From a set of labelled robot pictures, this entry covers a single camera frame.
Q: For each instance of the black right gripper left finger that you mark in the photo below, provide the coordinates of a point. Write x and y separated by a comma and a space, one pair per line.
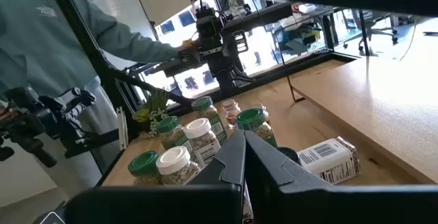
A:
219, 200

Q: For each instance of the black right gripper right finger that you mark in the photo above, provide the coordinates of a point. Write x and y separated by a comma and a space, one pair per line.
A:
308, 203

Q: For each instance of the black-lid spice jar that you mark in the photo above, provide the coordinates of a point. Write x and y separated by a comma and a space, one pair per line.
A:
289, 152

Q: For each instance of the green-lid spice jar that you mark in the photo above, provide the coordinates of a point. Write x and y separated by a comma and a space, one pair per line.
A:
202, 103
251, 118
143, 162
167, 124

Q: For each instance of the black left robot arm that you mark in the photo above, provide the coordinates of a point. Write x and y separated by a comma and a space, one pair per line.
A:
222, 73

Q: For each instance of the wooden shelf with black legs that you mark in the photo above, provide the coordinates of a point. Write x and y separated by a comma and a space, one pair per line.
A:
376, 107

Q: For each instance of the yellow tag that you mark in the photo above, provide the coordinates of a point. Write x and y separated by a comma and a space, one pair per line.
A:
187, 42

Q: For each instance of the cluttered black workbench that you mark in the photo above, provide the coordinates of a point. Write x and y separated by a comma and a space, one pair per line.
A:
291, 35

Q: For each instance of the small succulent plant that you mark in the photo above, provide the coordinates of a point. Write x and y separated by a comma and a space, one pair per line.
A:
154, 105

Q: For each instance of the whiteboard on black stand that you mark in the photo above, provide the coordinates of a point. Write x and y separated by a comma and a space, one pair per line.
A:
126, 15

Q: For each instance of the office chair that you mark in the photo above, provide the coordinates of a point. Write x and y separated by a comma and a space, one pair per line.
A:
376, 25

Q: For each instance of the person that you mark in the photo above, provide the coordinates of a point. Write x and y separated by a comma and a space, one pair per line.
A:
41, 46

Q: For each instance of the person's hand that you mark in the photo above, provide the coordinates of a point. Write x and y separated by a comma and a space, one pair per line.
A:
8, 114

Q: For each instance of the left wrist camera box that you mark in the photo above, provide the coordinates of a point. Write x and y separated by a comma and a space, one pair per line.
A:
208, 22

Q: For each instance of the silver frame bracket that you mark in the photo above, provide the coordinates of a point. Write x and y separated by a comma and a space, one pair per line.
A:
122, 128

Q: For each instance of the black metal table frame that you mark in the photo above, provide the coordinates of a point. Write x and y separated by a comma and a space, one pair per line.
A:
89, 46

